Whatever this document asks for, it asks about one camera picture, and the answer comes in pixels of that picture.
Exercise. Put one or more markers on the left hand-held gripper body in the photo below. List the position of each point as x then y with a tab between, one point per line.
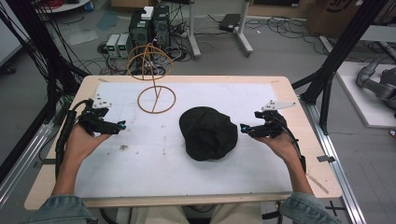
93	123

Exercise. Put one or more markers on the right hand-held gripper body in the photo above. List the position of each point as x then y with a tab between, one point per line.
271	124

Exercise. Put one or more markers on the person's right hand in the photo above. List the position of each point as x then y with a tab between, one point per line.
285	146

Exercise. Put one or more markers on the person's left hand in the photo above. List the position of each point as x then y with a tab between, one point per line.
77	146

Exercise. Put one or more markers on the black hat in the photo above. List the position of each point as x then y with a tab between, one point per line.
208	133

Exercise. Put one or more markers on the white table mat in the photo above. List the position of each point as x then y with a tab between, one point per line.
149	168

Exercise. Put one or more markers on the grey tape strip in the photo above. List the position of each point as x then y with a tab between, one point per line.
325	158

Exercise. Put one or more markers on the thin wooden strip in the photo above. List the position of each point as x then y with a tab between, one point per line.
317	183

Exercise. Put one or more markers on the grey power supply unit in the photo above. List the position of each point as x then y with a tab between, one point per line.
112	46
124	46

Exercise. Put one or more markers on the white floor board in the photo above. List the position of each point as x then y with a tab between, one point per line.
358	102

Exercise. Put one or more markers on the person's right denim sleeve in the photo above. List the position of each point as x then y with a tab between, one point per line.
308	210

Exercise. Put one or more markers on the person's denim sleeve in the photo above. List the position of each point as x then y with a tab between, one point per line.
59	211
308	210

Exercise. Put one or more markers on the person's left denim sleeve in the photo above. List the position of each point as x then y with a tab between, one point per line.
59	211

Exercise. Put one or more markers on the black computer tower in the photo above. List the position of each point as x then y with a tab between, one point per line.
161	26
140	31

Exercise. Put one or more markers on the flat black box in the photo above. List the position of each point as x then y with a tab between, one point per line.
229	22

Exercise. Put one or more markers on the person's beige trousers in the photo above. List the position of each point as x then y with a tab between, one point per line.
186	216

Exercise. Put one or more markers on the white device on tower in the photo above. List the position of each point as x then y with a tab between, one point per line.
147	13

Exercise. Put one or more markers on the blue tape roll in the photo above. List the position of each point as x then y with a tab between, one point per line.
89	6

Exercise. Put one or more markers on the white round table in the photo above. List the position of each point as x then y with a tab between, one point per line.
62	6

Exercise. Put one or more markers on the cardboard box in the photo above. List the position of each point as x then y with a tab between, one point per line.
336	15

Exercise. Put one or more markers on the aluminium rail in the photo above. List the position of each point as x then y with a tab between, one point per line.
334	161
21	168

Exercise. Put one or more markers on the white table leg frame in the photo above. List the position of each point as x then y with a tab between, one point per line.
243	34

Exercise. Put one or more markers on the black metal frame stand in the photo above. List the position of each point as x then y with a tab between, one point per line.
37	46
342	46

